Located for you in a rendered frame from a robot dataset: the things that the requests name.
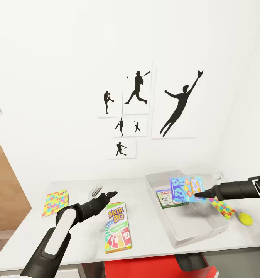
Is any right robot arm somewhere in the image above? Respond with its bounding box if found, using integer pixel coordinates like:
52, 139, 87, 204
194, 172, 260, 201

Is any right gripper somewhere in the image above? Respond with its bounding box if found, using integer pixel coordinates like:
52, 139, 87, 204
194, 181, 245, 201

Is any toy box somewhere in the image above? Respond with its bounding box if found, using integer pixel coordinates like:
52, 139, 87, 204
145, 170, 230, 249

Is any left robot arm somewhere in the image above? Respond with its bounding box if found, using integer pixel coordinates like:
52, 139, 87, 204
18, 183, 118, 278

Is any jigsaw puzzle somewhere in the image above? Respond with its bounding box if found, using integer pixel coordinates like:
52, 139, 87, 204
207, 197, 236, 221
42, 190, 68, 218

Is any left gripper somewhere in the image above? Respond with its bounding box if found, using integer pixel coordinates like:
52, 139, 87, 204
87, 191, 118, 217

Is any tennis ball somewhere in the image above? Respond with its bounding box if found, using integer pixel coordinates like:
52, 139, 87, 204
238, 213, 253, 226

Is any board game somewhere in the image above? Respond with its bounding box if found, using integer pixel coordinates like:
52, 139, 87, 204
169, 177, 206, 203
105, 202, 132, 254
156, 189, 189, 208

